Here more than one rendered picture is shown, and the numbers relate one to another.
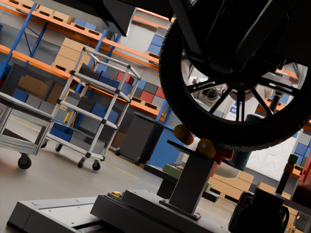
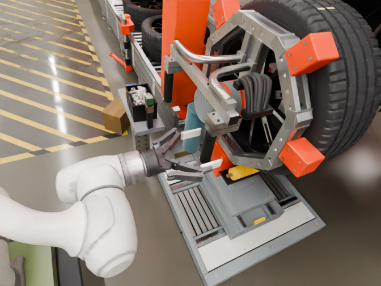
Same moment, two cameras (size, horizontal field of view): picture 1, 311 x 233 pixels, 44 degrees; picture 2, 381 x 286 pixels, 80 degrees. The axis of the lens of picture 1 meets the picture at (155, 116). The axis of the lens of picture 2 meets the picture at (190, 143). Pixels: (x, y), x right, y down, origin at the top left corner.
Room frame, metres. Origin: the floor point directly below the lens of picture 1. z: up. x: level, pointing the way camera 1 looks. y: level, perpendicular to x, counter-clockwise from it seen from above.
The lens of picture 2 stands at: (2.39, 0.11, 1.35)
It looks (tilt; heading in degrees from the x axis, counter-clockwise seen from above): 46 degrees down; 223
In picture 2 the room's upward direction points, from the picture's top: 9 degrees clockwise
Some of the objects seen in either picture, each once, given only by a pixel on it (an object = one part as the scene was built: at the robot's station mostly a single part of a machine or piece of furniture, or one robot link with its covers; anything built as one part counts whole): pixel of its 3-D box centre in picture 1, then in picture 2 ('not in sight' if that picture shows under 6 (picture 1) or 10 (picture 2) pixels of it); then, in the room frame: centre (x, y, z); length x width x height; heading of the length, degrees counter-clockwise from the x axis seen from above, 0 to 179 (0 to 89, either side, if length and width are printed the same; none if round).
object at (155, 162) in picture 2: (211, 91); (159, 160); (2.15, -0.23, 0.83); 0.09 x 0.08 x 0.07; 165
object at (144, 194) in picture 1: (189, 188); (240, 168); (1.56, -0.24, 0.32); 0.40 x 0.30 x 0.28; 75
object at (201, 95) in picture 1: (208, 84); (207, 147); (2.00, -0.18, 0.83); 0.04 x 0.04 x 0.16
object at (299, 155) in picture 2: not in sight; (300, 156); (1.80, 0.02, 0.85); 0.09 x 0.08 x 0.07; 75
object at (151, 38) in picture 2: not in sight; (176, 38); (0.94, -1.69, 0.39); 0.66 x 0.66 x 0.24
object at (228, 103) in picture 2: not in sight; (242, 71); (1.87, -0.22, 1.03); 0.19 x 0.18 x 0.11; 165
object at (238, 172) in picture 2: (184, 135); (253, 167); (1.66, -0.15, 0.51); 0.29 x 0.06 x 0.06; 165
